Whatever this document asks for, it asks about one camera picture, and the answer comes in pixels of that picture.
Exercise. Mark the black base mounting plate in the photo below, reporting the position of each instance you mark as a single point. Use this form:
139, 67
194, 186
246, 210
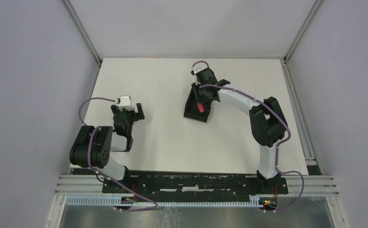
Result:
163, 186

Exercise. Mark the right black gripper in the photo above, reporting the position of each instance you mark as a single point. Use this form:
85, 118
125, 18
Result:
200, 99

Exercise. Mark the left aluminium frame post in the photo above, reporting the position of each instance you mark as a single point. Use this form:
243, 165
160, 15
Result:
79, 25

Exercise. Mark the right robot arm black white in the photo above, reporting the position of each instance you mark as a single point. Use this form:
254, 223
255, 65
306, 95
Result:
268, 124

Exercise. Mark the right aluminium frame post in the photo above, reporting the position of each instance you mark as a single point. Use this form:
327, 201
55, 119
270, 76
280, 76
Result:
313, 10

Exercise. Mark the aluminium front rail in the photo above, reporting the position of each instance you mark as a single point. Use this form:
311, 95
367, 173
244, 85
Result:
314, 186

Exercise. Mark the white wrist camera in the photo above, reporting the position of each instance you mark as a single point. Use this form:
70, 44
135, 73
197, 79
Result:
196, 70
123, 101

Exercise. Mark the white slotted cable duct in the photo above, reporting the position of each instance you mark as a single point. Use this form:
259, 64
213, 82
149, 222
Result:
120, 201

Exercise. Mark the black plastic bin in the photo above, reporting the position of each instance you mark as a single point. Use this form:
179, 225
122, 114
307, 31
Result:
191, 110

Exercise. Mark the red handled screwdriver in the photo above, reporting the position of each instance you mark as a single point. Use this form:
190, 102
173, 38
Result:
200, 107

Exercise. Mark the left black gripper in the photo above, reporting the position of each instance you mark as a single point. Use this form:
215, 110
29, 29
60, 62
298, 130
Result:
137, 116

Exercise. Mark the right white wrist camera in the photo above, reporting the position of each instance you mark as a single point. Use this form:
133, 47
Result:
196, 70

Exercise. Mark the aluminium frame post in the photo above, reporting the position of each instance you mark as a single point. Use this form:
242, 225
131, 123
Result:
79, 25
313, 10

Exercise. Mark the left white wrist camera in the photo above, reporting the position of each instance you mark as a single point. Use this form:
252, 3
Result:
123, 101

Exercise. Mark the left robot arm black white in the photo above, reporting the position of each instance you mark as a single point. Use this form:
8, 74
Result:
92, 148

